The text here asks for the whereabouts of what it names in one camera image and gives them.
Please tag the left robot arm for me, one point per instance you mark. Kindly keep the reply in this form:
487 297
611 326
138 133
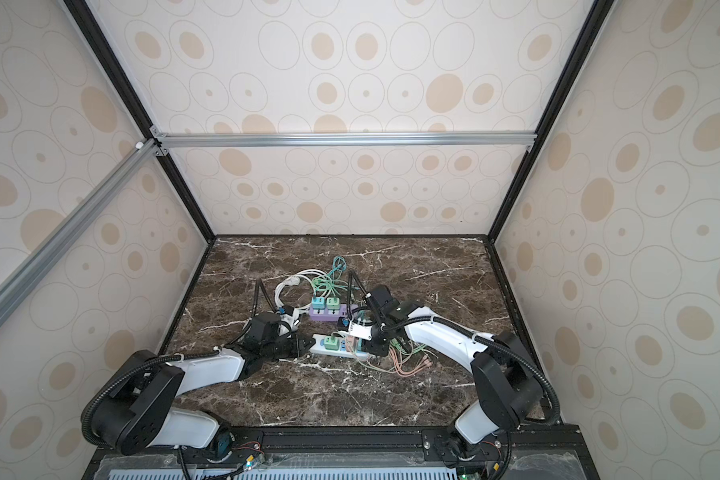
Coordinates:
135 409

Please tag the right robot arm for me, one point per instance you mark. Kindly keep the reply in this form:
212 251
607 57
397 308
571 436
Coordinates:
511 389

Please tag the left aluminium rail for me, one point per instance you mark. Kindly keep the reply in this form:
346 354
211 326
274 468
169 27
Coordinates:
17 286

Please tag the white blue power strip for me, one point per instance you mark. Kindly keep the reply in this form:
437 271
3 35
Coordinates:
318 349

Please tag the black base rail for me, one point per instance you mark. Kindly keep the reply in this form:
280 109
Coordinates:
434 452

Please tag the light green charger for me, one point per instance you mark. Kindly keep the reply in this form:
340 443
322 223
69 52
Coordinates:
331 343

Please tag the teal charger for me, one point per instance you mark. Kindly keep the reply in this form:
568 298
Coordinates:
318 303

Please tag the purple power strip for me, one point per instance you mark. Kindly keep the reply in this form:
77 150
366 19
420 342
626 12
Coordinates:
328 315

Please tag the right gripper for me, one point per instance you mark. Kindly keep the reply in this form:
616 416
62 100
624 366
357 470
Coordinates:
374 350

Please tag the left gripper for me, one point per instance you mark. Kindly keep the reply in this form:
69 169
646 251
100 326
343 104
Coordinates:
296 341

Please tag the horizontal aluminium rail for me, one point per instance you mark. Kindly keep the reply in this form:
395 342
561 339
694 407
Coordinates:
362 139

